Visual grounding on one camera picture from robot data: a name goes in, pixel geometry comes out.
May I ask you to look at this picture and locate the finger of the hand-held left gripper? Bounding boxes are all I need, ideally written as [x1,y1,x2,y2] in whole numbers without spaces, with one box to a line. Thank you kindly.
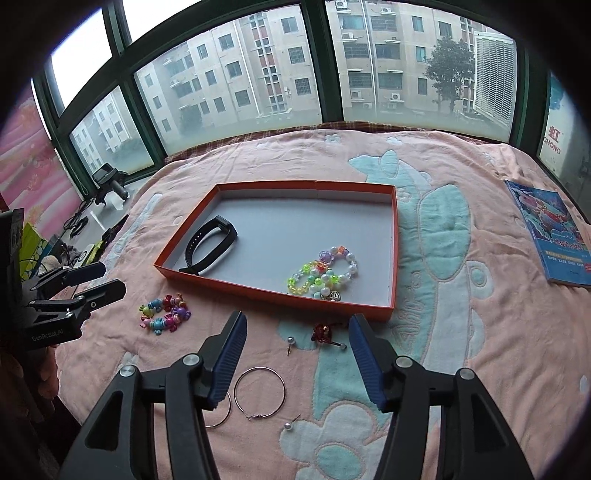
[34,262,106,294]
[28,278,127,315]

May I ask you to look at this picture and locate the green window frame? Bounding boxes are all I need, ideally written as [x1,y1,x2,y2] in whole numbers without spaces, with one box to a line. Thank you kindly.
[31,0,591,185]

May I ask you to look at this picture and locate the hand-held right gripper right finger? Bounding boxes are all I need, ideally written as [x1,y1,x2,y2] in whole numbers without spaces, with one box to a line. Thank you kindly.
[348,314,536,480]

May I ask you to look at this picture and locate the blue book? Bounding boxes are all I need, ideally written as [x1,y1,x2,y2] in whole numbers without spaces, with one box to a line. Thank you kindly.
[504,180,591,288]

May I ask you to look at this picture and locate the black tool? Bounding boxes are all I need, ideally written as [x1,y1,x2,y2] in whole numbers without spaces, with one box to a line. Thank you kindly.
[98,214,130,246]

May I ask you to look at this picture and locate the colourful cartoon bead bracelet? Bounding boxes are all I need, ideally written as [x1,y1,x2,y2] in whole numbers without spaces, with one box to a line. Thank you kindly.
[137,293,193,337]

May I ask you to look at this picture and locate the pink printed blanket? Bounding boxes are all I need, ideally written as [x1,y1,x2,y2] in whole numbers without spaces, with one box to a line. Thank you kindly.
[54,127,591,480]

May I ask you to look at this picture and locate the person's left forearm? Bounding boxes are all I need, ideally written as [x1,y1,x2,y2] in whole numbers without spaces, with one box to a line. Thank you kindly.
[0,351,84,467]

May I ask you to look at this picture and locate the silver hoop earring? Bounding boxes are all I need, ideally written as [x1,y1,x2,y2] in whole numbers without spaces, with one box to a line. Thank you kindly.
[233,366,286,421]
[204,392,232,428]

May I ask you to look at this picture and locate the black cable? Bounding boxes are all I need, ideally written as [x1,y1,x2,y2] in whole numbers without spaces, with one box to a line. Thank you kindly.
[64,198,95,237]

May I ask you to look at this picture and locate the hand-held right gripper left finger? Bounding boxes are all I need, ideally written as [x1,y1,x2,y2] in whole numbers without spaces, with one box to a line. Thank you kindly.
[55,311,248,480]

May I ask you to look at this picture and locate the person's left hand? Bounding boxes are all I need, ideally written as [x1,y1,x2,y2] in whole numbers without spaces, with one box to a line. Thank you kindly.
[21,348,59,414]

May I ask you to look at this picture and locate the black wristband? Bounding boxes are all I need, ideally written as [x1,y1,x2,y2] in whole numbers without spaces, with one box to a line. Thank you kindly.
[178,215,239,277]

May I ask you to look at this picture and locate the pearl and coloured bead bracelet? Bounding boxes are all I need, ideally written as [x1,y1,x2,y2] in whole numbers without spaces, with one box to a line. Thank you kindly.
[308,246,359,302]

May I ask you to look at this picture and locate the pink floral curtain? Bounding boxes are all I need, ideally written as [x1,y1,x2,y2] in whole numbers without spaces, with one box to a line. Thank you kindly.
[0,88,80,223]

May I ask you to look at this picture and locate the green dotted box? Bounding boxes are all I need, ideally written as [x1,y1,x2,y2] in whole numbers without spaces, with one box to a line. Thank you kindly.
[20,223,48,279]

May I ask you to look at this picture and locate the yellow-green bead bracelet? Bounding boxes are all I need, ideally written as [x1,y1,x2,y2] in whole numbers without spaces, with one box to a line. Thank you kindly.
[286,260,329,296]

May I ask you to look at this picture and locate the red bow earring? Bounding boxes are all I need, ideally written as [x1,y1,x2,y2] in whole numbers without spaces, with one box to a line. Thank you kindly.
[311,323,346,350]

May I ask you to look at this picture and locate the orange shallow cardboard box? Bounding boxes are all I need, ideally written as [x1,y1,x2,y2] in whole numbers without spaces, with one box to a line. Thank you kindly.
[154,180,399,323]

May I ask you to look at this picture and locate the black handheld device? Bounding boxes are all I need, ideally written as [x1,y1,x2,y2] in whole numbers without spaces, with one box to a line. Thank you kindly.
[91,162,129,207]

